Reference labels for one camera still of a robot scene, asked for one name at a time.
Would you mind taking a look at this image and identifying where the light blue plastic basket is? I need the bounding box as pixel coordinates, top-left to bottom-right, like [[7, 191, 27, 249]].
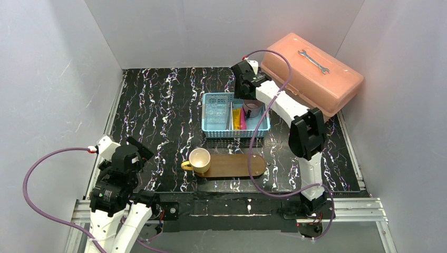
[[201, 92, 266, 139]]

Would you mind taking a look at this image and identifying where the cream yellow mug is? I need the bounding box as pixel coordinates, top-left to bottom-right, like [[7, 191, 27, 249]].
[[181, 148, 211, 174]]

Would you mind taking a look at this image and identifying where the brown wooden oval tray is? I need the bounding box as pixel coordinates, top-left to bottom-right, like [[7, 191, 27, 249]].
[[196, 154, 267, 179]]

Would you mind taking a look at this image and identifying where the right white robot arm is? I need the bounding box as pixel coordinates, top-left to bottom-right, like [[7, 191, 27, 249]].
[[231, 60, 327, 213]]

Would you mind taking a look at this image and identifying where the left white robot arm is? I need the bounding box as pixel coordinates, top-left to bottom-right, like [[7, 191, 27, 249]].
[[84, 135, 162, 252]]

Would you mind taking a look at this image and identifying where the yellow toothpaste tube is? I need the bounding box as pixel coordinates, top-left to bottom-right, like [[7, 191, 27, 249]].
[[232, 108, 241, 130]]

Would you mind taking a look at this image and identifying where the pink toothpaste tube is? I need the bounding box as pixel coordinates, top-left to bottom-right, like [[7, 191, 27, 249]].
[[240, 108, 247, 130]]

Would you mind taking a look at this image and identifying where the grey toothbrush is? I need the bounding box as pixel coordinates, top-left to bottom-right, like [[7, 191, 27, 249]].
[[226, 101, 234, 131]]

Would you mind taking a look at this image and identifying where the purple translucent cup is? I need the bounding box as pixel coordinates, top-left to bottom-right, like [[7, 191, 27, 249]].
[[242, 100, 264, 119]]

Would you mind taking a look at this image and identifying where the pink plastic toolbox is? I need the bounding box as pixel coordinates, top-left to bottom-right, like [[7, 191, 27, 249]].
[[260, 33, 364, 118]]

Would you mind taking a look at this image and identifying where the silver open-end wrench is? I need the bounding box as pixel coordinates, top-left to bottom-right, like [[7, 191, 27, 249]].
[[298, 50, 330, 74]]

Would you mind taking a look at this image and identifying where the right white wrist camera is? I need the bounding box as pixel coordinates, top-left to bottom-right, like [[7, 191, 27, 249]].
[[245, 59, 259, 74]]

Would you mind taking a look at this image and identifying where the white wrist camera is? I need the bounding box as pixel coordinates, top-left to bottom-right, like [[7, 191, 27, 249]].
[[245, 59, 259, 74], [96, 134, 120, 161]]

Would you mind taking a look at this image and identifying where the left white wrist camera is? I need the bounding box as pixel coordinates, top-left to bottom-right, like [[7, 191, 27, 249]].
[[96, 134, 120, 161]]

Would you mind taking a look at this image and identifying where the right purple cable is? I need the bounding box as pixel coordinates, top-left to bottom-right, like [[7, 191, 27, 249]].
[[242, 49, 336, 241]]

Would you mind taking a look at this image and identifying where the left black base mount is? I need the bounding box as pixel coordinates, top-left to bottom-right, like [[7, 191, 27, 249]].
[[149, 202, 180, 221]]

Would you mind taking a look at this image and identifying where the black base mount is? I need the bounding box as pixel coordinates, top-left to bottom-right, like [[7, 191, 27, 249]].
[[278, 200, 332, 221], [149, 202, 180, 221]]

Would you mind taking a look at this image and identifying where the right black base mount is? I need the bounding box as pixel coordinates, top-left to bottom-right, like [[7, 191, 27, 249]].
[[278, 200, 332, 221]]

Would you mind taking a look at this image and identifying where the aluminium frame rail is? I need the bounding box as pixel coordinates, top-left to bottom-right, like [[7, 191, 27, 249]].
[[71, 198, 388, 224]]

